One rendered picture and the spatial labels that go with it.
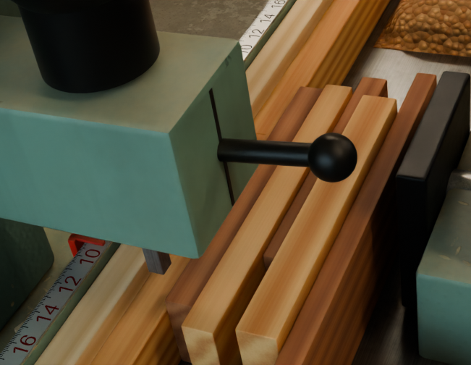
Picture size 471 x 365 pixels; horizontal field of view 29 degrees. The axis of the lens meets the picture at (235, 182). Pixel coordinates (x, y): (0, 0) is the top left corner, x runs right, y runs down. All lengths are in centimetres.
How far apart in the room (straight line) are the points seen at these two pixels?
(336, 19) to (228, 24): 194
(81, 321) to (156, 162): 12
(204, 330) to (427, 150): 13
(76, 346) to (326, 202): 14
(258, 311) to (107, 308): 9
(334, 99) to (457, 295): 17
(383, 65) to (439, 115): 22
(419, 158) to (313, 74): 18
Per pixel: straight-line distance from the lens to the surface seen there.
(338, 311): 43
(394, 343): 48
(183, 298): 45
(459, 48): 68
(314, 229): 44
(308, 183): 49
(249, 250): 45
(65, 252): 72
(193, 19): 265
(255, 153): 37
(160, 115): 35
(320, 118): 53
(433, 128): 45
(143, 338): 45
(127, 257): 47
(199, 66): 38
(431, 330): 45
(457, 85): 48
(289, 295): 41
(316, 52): 62
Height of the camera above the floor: 127
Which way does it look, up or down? 39 degrees down
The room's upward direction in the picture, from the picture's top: 11 degrees counter-clockwise
